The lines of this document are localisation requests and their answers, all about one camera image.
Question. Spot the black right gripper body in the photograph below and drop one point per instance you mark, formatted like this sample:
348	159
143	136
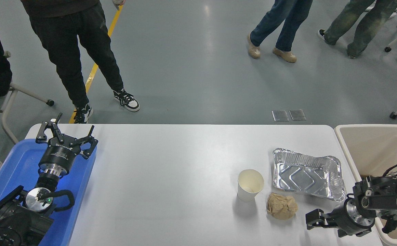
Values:
340	218

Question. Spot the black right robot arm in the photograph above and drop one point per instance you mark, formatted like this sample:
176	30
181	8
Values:
389	198

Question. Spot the person's hand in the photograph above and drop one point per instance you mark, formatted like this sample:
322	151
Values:
118	3

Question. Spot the blue plastic tray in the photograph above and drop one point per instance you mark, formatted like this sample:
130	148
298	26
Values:
17	164

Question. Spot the striding person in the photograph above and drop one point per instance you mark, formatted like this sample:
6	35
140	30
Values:
366	24

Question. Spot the silver foil tray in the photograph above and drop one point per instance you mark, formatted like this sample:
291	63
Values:
304	174

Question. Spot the standing person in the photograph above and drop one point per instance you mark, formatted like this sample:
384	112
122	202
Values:
65	51

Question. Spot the metal floor plate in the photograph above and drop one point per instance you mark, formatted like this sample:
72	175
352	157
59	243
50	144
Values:
297	114
280	115

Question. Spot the large pale bin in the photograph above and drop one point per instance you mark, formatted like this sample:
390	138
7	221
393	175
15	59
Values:
376	150

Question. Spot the white paper cup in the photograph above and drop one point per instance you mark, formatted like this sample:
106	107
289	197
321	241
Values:
249	188

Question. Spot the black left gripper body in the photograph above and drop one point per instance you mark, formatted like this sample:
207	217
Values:
58	157

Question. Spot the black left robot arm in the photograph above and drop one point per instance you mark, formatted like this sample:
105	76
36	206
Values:
10	222

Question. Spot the walking person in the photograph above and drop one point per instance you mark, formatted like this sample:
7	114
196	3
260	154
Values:
283	24

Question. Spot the grey wheeled chair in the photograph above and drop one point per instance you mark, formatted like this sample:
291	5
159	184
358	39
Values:
27	91

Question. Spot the crumpled tan paper ball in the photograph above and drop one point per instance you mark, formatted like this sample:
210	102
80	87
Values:
282	206

